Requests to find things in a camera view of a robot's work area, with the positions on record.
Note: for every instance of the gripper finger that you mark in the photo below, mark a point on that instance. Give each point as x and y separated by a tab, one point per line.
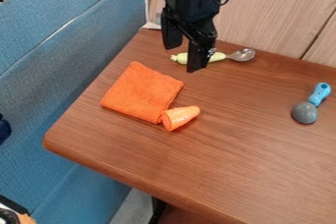
198	55
171	34

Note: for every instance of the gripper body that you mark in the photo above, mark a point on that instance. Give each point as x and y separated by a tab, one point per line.
195	7

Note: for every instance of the orange cloth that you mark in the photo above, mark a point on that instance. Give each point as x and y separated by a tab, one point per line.
142	92

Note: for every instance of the orange toy carrot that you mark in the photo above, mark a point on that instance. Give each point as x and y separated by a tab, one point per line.
179	117

